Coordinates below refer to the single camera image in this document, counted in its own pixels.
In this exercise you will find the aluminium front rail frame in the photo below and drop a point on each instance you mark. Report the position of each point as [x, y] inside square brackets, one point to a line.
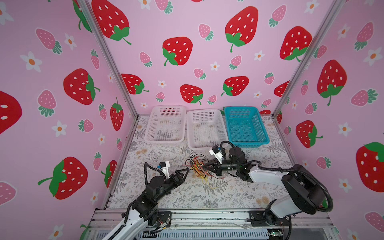
[239, 224]

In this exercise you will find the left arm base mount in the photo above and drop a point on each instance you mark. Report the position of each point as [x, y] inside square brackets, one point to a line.
[159, 220]

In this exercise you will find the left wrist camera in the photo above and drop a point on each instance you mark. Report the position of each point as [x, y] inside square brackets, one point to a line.
[164, 168]

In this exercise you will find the left white plastic basket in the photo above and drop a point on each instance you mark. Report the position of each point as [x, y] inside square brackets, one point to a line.
[166, 126]

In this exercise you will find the right aluminium corner post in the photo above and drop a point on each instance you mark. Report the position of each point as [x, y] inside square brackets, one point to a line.
[324, 27]

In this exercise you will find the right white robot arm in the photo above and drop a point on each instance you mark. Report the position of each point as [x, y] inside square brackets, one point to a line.
[306, 194]

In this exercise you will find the teal plastic basket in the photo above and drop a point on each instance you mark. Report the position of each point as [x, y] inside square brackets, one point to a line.
[245, 127]

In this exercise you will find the white plastic basket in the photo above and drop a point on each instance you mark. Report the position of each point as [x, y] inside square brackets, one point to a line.
[166, 126]
[205, 129]

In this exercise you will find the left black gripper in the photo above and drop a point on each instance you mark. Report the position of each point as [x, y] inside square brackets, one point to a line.
[179, 180]

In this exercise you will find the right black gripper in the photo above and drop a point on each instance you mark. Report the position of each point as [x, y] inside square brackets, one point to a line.
[217, 170]

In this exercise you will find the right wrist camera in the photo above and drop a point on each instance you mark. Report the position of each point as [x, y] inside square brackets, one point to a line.
[219, 154]

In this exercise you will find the middle white plastic basket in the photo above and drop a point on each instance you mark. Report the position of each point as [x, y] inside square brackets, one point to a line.
[205, 129]

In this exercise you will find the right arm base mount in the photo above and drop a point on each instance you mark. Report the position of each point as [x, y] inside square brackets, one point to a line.
[267, 219]

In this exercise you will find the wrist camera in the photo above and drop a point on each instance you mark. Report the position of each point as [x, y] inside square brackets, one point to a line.
[164, 168]
[219, 154]

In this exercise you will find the left aluminium corner post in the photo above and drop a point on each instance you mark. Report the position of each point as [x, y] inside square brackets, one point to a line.
[90, 17]

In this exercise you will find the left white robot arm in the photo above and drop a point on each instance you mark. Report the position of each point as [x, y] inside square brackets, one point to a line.
[143, 212]

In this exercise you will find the aluminium corner post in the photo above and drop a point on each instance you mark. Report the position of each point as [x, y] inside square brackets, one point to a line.
[324, 27]
[90, 17]

